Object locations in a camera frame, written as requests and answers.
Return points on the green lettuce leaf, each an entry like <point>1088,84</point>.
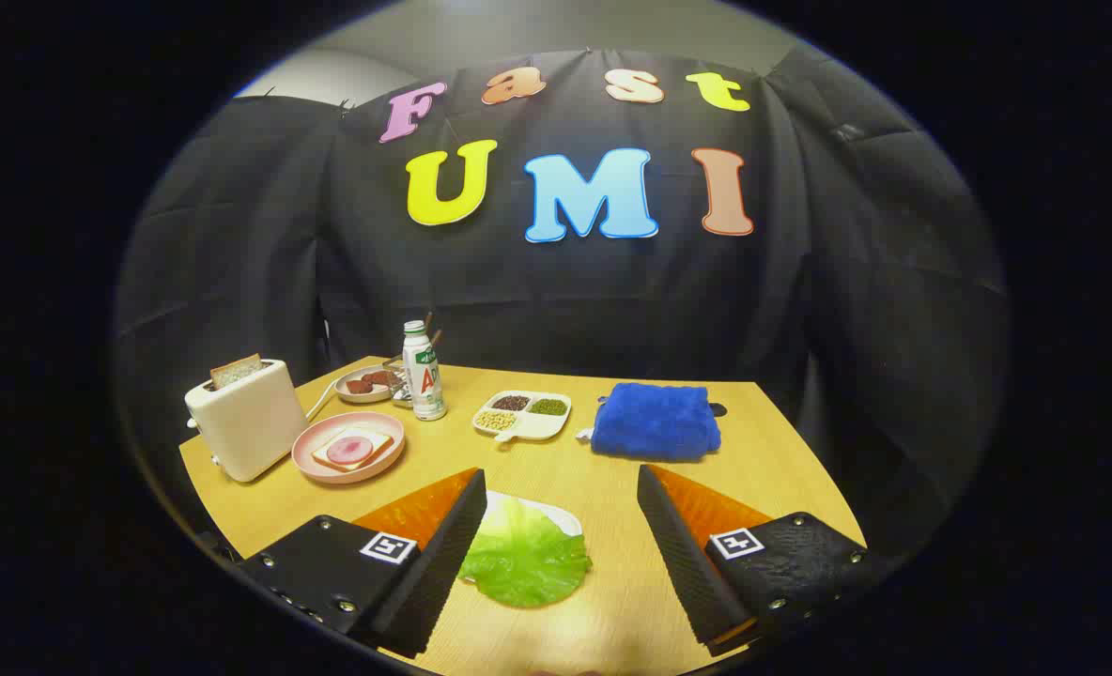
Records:
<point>528,563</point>

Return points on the cream white toaster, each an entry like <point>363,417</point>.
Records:
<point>246,432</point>

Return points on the pink round plate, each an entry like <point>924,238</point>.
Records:
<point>307,460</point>

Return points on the beige plate with meat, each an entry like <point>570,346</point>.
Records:
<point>351,398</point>

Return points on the blue folded towel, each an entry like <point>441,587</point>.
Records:
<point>655,422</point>

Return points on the soft white bread slice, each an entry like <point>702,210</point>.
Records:
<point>379,441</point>

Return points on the red meat pieces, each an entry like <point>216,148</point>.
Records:
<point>373,380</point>

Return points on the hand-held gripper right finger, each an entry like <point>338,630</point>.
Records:
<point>683,563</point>

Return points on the pile of yellow soybeans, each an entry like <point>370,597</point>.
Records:
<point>495,421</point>

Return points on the pile of green mung beans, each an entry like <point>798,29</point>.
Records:
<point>548,407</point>

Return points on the white plastic drink bottle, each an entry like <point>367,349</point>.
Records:
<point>424,376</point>

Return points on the pile of dark red beans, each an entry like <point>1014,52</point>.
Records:
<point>511,403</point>

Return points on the pink ham slice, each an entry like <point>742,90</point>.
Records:
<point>347,451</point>

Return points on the toasted bread slice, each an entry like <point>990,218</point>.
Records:
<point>235,373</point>

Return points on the black backdrop cloth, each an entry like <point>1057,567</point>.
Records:
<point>565,300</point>

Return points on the white divided dish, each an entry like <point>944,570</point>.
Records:
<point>547,427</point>

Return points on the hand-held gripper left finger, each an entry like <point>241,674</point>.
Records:
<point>443,563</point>

